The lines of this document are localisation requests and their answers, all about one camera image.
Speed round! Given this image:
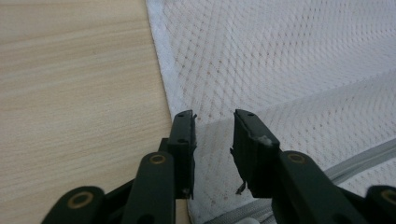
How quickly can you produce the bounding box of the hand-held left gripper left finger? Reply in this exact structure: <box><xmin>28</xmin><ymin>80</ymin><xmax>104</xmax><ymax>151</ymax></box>
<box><xmin>167</xmin><ymin>109</ymin><xmax>198</xmax><ymax>201</ymax></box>

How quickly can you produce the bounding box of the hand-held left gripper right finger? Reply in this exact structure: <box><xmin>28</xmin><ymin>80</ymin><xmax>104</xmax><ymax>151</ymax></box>
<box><xmin>229</xmin><ymin>108</ymin><xmax>281</xmax><ymax>199</ymax></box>

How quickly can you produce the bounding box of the white mesh laundry bag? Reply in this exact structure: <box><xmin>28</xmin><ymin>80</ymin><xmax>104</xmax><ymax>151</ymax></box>
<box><xmin>145</xmin><ymin>0</ymin><xmax>396</xmax><ymax>224</ymax></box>

